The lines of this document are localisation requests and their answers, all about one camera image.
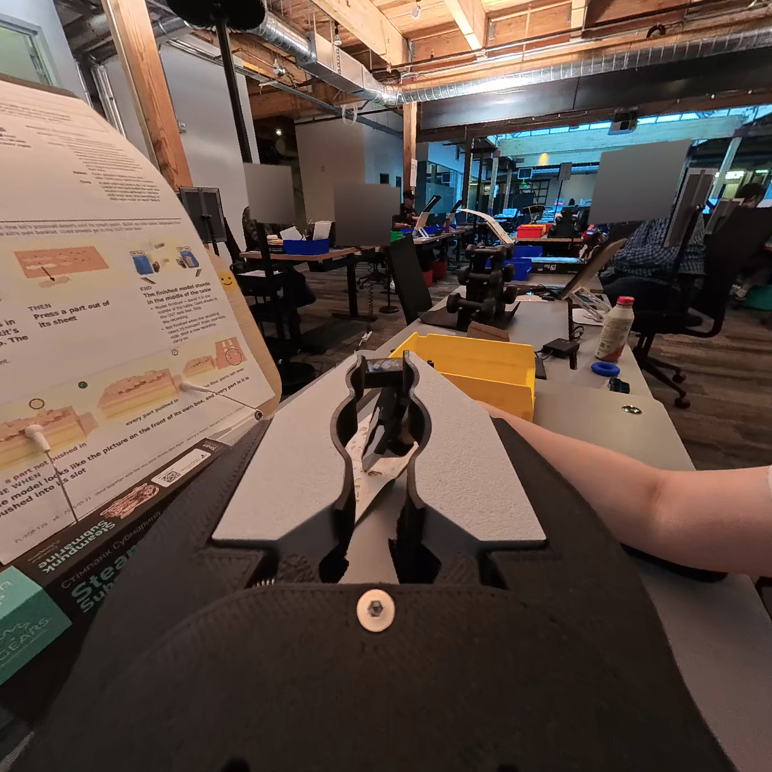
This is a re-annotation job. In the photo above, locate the black tablet on stand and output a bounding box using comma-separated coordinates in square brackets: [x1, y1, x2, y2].
[179, 186, 226, 245]

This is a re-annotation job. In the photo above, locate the silver air duct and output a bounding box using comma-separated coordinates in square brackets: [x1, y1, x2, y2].
[241, 12, 772, 106]

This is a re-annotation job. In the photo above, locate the assembly instruction booklet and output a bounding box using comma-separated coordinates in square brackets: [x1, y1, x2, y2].
[347, 431, 418, 522]

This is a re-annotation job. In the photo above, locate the black dumbbell rack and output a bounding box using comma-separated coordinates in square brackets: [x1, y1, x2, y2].
[446, 241, 521, 329]

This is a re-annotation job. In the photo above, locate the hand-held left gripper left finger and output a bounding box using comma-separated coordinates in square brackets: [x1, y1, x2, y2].
[212, 351, 370, 548]

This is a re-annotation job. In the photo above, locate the black model kit box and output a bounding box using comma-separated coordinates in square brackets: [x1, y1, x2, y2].
[0, 437, 233, 688]

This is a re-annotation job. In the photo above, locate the person's right forearm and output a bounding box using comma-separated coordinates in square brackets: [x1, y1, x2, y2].
[476, 401, 772, 577]

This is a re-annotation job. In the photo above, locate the white bottle red cap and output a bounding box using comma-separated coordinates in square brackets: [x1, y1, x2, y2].
[596, 296, 635, 363]

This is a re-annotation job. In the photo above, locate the grey tablet on stand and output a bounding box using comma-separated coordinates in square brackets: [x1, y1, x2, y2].
[662, 168, 717, 249]

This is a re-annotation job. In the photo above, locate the neighbouring document stand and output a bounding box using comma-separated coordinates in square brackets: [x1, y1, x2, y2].
[558, 238, 628, 302]

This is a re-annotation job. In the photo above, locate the white-tipped wire clip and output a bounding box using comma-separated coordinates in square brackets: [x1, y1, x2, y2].
[178, 377, 264, 421]
[23, 424, 80, 527]

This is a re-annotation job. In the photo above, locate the black office chair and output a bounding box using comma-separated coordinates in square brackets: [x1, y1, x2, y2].
[630, 208, 772, 411]

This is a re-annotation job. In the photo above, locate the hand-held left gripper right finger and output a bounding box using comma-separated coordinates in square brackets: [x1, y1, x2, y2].
[402, 351, 546, 548]

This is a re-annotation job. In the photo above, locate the black upright panel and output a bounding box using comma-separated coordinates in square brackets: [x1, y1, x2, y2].
[386, 232, 433, 326]

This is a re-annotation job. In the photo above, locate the black lamp pole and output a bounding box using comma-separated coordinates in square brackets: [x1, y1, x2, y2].
[166, 0, 266, 164]

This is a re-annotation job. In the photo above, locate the printed instruction sheet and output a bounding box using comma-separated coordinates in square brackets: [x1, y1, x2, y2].
[0, 78, 275, 565]

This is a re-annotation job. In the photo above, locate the yellow plastic bin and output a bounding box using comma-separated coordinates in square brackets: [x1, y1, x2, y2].
[389, 332, 538, 423]

